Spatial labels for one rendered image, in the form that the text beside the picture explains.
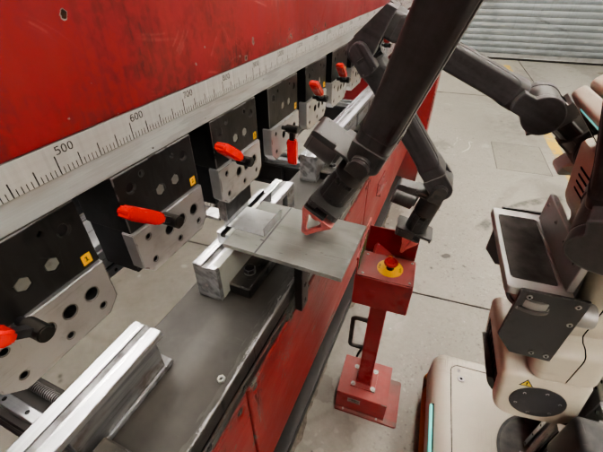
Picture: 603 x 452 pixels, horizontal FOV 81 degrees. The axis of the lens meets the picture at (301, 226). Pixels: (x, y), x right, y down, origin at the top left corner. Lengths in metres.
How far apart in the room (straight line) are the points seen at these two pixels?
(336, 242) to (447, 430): 0.82
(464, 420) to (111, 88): 1.32
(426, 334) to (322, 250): 1.26
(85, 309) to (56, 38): 0.30
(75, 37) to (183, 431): 0.56
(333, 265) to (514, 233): 0.37
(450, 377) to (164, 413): 1.05
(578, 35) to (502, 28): 1.22
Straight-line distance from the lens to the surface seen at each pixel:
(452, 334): 1.97
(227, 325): 0.77
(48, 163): 0.43
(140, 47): 0.50
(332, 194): 0.65
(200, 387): 0.70
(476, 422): 1.42
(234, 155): 0.61
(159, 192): 0.54
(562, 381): 0.91
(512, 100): 0.86
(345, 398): 1.57
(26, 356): 0.49
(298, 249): 0.73
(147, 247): 0.55
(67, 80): 0.44
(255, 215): 0.82
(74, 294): 0.49
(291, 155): 0.85
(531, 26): 8.20
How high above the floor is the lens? 1.47
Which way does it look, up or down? 37 degrees down
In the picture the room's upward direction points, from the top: straight up
